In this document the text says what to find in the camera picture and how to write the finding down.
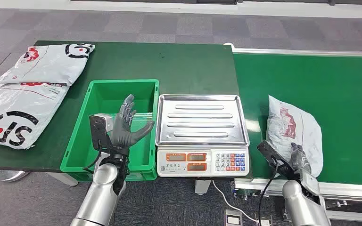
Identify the green conveyor belt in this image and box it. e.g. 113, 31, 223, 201
224, 42, 362, 224

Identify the electronic weighing scale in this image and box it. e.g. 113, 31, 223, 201
155, 94, 250, 178

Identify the white power plug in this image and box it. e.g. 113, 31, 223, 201
255, 213, 272, 226

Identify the green plastic bin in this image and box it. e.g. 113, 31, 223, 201
60, 79, 160, 182

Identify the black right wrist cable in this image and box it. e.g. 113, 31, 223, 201
258, 159, 279, 226

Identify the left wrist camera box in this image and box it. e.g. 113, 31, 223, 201
89, 113, 116, 151

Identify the green table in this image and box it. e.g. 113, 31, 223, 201
0, 40, 241, 174

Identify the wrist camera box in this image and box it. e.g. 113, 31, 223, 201
257, 140, 297, 181
89, 113, 116, 151

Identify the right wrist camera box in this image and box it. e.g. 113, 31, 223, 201
257, 140, 297, 181

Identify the white table leg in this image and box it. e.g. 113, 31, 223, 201
47, 172, 79, 187
194, 178, 212, 196

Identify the grey parcel bag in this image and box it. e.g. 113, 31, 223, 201
266, 95, 324, 178

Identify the round metal base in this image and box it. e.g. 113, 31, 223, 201
0, 169, 29, 183

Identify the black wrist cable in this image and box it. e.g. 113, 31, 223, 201
258, 159, 279, 226
82, 140, 104, 175

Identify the grey power adapter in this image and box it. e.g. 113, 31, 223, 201
224, 209, 244, 226

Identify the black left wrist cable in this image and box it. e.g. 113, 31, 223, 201
82, 140, 104, 175

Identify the large white mailer bag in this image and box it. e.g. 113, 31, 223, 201
0, 43, 95, 87
0, 81, 70, 150

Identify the white power cable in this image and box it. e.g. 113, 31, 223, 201
211, 180, 260, 224

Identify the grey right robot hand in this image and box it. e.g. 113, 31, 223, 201
289, 142, 313, 180

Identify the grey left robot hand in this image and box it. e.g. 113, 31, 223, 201
109, 94, 156, 150

